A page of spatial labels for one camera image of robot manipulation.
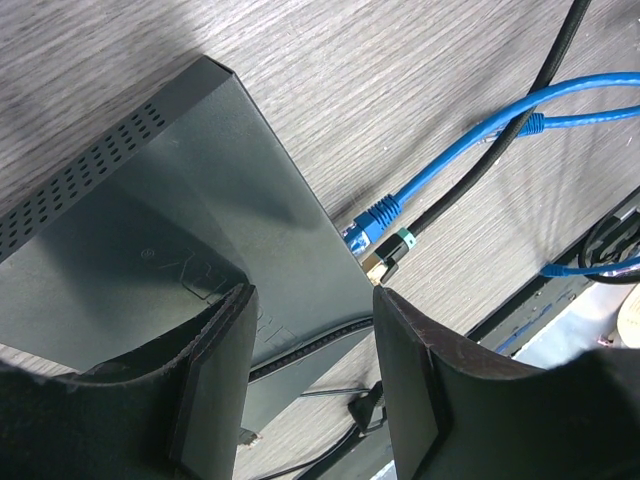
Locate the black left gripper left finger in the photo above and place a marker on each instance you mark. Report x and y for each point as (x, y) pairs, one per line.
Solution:
(169, 409)

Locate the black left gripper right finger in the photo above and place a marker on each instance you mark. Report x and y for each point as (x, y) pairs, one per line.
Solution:
(457, 410)

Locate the black network switch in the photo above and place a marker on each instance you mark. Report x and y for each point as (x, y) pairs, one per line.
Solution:
(162, 215)

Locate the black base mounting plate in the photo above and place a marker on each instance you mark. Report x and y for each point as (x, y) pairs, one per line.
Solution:
(612, 239)

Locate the aluminium front rail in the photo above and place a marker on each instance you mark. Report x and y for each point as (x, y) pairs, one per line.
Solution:
(604, 316)

